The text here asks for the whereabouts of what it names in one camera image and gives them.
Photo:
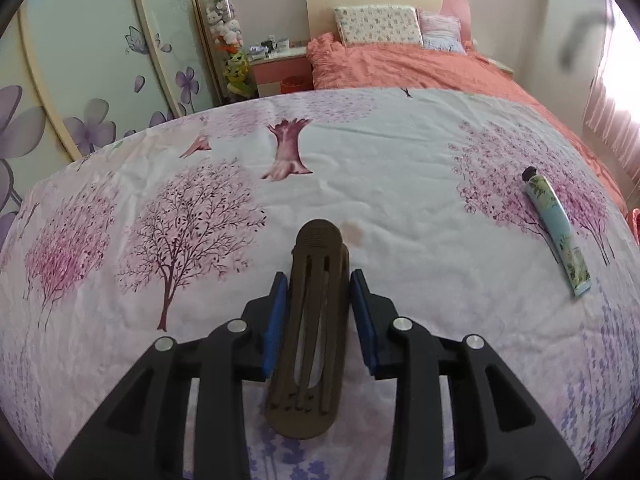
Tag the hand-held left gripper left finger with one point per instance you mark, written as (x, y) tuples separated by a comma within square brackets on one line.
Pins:
[(277, 320)]

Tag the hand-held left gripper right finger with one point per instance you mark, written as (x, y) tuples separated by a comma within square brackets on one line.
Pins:
[(361, 320)]

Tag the brown slotted plastic holder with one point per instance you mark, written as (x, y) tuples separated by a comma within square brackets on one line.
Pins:
[(319, 237)]

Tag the orange plastic basin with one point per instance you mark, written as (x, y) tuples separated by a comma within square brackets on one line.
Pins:
[(636, 225)]

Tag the tree printed bed sheet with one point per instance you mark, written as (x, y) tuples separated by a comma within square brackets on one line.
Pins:
[(380, 160)]

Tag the floral hand cream tube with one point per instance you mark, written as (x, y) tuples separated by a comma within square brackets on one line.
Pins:
[(552, 215)]

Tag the small orange bin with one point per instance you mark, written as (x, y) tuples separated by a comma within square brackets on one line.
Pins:
[(292, 85)]

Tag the pink and white nightstand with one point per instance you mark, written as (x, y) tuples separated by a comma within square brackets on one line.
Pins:
[(280, 67)]

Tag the green plush toy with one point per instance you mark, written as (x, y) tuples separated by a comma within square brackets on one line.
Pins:
[(236, 67)]

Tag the coral duvet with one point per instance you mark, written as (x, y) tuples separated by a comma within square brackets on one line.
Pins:
[(425, 70)]

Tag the white floral pillow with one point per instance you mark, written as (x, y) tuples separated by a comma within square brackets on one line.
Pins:
[(377, 25)]

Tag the pink ruffled pillow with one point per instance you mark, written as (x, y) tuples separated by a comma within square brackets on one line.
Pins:
[(440, 32)]

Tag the plush toy display tube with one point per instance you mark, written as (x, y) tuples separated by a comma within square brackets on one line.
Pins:
[(222, 15)]

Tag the cream and pink headboard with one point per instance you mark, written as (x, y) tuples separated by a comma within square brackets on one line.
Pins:
[(320, 10)]

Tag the pink curtain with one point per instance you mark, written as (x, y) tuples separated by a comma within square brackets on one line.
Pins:
[(615, 120)]

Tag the flower printed sliding wardrobe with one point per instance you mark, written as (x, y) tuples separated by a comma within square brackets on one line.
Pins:
[(75, 60)]

